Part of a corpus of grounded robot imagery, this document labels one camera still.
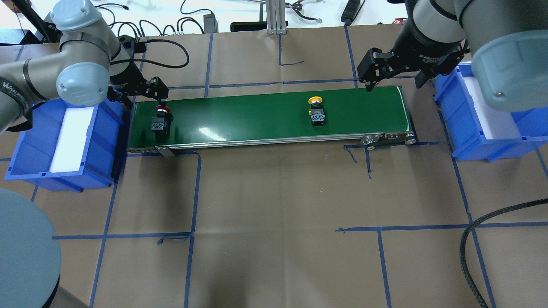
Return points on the blue left storage bin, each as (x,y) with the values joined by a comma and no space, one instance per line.
(35,148)

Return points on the white foam pad right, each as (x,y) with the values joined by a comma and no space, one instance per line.
(495,124)

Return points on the blue storage bin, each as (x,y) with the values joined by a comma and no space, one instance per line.
(469,142)
(35,148)

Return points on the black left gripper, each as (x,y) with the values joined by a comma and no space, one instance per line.
(127,77)

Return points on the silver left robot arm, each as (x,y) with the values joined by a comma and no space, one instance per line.
(90,61)

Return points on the white foam pad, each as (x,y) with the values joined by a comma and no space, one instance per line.
(495,124)
(71,141)

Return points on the yellow mushroom push button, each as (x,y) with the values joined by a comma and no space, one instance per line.
(316,112)

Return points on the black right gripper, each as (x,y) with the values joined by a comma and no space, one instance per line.
(421,46)

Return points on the blue right storage bin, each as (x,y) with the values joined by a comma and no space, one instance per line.
(469,142)

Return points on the aluminium profile post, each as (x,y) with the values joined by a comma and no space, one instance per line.
(275,17)

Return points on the green conveyor belt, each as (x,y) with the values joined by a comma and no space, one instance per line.
(378,119)

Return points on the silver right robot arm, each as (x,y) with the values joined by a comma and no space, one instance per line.
(507,41)

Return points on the white foam pad left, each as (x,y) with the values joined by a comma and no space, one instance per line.
(71,141)

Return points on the red mushroom push button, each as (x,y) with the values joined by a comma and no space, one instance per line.
(162,120)

